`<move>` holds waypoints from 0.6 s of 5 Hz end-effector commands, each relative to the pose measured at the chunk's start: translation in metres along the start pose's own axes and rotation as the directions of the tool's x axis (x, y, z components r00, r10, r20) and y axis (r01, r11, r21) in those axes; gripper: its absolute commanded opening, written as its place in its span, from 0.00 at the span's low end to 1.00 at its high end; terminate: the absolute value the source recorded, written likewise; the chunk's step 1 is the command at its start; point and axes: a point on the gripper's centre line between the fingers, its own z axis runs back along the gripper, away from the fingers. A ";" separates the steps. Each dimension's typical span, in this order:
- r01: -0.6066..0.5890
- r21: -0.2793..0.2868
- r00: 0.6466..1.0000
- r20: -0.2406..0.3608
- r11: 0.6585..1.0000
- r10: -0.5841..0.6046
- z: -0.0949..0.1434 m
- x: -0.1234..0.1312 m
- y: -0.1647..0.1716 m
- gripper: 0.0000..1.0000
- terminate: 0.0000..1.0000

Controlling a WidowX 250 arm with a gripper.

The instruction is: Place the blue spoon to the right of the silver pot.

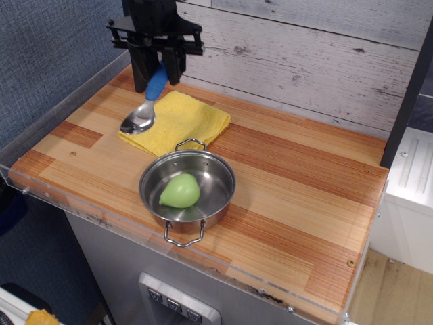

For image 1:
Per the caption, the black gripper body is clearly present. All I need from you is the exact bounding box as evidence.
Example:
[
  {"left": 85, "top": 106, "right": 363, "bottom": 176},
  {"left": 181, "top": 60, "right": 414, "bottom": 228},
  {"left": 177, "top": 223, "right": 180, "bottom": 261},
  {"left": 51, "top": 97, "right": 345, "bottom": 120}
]
[{"left": 106, "top": 1, "right": 204, "bottom": 56}]

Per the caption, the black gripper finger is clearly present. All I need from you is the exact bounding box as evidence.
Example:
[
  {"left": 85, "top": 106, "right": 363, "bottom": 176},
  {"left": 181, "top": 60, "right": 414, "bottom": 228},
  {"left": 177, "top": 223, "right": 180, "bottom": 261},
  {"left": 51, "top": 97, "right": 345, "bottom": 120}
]
[
  {"left": 128, "top": 45, "right": 159, "bottom": 93},
  {"left": 162, "top": 48, "right": 186, "bottom": 85}
]

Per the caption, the blue handled metal spoon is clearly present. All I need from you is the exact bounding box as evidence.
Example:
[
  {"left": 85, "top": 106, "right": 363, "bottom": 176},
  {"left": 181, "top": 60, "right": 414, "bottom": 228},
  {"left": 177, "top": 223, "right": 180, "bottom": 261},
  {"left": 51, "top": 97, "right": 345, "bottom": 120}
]
[{"left": 120, "top": 61, "right": 168, "bottom": 135}]

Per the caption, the yellow folded cloth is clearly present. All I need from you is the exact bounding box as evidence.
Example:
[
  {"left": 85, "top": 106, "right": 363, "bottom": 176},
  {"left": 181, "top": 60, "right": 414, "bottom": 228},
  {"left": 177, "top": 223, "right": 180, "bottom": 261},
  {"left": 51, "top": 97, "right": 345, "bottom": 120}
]
[{"left": 118, "top": 91, "right": 231, "bottom": 157}]

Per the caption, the green plastic pear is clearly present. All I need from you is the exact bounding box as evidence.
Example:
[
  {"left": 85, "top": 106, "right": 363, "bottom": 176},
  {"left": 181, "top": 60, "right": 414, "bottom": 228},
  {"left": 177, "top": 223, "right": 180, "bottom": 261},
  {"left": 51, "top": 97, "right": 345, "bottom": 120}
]
[{"left": 159, "top": 173, "right": 200, "bottom": 209}]

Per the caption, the clear acrylic table guard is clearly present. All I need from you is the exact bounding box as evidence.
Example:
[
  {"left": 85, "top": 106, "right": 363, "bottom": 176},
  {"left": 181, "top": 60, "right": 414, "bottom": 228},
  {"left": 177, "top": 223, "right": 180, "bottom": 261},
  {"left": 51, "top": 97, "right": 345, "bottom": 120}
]
[{"left": 1, "top": 55, "right": 388, "bottom": 324}]

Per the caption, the silver control panel with buttons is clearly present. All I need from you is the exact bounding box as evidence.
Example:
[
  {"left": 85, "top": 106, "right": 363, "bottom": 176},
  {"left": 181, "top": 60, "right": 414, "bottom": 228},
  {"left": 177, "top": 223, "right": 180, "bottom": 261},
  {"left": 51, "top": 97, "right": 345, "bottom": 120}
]
[{"left": 138, "top": 272, "right": 221, "bottom": 324}]

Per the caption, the yellow black object bottom left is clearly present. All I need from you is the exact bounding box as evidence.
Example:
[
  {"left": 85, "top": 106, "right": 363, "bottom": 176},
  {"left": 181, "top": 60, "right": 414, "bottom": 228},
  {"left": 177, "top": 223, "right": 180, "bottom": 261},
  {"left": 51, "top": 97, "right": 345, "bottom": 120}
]
[{"left": 0, "top": 307, "right": 60, "bottom": 325}]

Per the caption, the white metal side unit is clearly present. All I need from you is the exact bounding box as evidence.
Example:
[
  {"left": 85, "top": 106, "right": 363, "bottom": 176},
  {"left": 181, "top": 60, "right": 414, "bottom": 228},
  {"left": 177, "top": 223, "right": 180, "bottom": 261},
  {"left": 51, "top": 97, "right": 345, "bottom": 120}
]
[{"left": 370, "top": 127, "right": 432, "bottom": 274}]

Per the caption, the silver pot with handles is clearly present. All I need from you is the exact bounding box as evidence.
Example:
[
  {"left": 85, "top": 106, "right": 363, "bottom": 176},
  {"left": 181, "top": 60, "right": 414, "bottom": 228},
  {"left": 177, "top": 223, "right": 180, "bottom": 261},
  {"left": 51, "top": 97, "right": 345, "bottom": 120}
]
[{"left": 139, "top": 138, "right": 236, "bottom": 248}]

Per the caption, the black vertical post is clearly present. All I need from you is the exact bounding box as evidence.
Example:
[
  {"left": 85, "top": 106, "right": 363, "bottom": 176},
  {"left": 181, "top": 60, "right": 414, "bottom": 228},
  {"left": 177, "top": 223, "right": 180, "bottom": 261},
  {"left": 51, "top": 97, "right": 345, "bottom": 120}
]
[{"left": 380, "top": 20, "right": 432, "bottom": 168}]

